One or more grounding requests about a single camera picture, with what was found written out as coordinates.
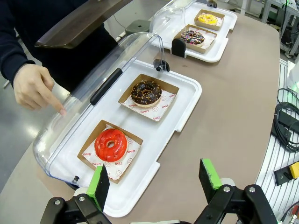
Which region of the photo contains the dark brown serving tray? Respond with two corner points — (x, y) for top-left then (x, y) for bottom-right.
(34, 0), (138, 49)

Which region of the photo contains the person's right hand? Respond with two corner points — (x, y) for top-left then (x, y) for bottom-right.
(13, 64), (68, 116)

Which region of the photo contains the sprinkled chocolate donut in box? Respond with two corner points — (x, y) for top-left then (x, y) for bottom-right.
(174, 24), (218, 54)

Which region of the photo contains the aluminium profile platform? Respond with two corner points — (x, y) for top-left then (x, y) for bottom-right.
(254, 58), (299, 224)

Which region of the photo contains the black cable bundle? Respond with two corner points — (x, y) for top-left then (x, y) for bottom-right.
(272, 88), (299, 152)

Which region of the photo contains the metal frame cart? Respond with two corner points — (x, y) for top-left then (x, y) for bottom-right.
(259, 0), (299, 58)

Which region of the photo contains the person's right forearm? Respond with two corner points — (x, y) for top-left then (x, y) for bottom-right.
(0, 28), (36, 88)

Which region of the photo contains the white plastic bag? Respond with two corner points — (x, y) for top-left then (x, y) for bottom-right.
(286, 60), (299, 91)

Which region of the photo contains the clear dome display lid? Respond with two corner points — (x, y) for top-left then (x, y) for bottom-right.
(32, 32), (165, 185)
(149, 0), (199, 56)

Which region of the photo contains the yellow glazed sprinkle donut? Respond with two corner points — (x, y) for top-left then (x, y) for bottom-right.
(197, 13), (218, 26)

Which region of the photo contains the white printed paper liner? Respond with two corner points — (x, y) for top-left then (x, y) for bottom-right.
(83, 125), (142, 180)
(122, 90), (176, 122)
(184, 27), (215, 49)

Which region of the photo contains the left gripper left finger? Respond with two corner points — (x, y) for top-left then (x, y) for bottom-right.
(39, 163), (113, 224)

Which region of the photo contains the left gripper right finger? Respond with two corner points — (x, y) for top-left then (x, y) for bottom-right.
(193, 158), (278, 224)

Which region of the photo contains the red glazed donut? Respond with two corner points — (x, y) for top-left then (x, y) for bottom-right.
(94, 128), (128, 163)

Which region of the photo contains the yellow sprinkled donut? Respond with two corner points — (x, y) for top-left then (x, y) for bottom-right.
(193, 8), (225, 31)

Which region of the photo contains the white display tray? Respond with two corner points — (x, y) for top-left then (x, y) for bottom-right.
(150, 1), (238, 63)
(48, 59), (203, 217)

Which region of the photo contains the grey plastic stool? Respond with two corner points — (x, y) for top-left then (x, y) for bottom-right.
(126, 19), (151, 33)

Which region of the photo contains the person in dark sweater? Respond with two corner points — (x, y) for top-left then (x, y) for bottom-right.
(0, 0), (119, 93)

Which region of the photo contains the chocolate donut with colour sprinkles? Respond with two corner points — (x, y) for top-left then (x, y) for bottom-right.
(181, 29), (205, 48)

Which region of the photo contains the yellow black switch box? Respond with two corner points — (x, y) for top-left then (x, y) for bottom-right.
(273, 162), (299, 186)

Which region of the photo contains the chocolate donut with nut bits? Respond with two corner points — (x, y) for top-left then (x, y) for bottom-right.
(130, 80), (163, 108)

